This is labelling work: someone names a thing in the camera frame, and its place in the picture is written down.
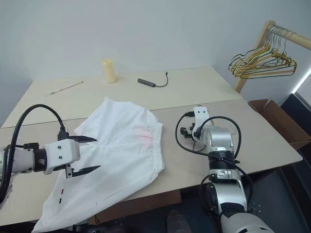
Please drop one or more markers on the thin wooden stick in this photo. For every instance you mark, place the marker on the thin wooden stick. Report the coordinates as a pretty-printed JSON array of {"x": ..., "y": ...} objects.
[{"x": 66, "y": 87}]

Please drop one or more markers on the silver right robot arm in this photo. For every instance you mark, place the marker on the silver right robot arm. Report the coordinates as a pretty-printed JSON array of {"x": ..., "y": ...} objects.
[{"x": 230, "y": 194}]

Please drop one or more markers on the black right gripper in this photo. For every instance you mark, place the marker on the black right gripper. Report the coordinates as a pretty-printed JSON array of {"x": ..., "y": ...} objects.
[{"x": 192, "y": 128}]

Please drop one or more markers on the white shorts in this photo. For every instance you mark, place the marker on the white shorts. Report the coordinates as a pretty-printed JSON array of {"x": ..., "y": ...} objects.
[{"x": 116, "y": 145}]

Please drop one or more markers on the cream cylindrical container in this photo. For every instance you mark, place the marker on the cream cylindrical container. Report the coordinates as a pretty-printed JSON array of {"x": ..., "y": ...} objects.
[{"x": 109, "y": 71}]

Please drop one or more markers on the brown cardboard box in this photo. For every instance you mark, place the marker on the brown cardboard box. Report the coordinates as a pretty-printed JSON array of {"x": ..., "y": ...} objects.
[{"x": 289, "y": 128}]

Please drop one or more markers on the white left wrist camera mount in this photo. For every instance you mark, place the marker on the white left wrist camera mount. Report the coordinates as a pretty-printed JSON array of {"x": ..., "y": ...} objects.
[{"x": 60, "y": 153}]

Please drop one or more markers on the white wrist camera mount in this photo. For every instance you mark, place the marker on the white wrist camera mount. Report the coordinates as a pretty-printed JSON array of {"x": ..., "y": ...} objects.
[
  {"x": 60, "y": 153},
  {"x": 200, "y": 116}
]

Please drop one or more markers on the wooden clothes rack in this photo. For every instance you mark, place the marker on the wooden clothes rack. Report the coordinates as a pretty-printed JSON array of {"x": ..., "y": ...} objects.
[{"x": 298, "y": 37}]

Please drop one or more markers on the brown cardboard sheet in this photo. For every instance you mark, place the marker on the brown cardboard sheet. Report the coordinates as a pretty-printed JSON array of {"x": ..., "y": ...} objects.
[{"x": 136, "y": 206}]

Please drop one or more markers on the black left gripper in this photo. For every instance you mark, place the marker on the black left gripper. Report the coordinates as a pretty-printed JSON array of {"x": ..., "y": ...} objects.
[{"x": 69, "y": 171}]

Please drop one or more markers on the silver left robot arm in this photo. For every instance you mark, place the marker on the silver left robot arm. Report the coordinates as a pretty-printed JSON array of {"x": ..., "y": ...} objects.
[{"x": 22, "y": 160}]

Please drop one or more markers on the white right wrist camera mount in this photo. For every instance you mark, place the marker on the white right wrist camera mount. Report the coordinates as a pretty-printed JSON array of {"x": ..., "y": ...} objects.
[{"x": 200, "y": 116}]

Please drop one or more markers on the black cabinet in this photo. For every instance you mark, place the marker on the black cabinet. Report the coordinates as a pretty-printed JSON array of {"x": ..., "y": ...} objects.
[{"x": 298, "y": 106}]

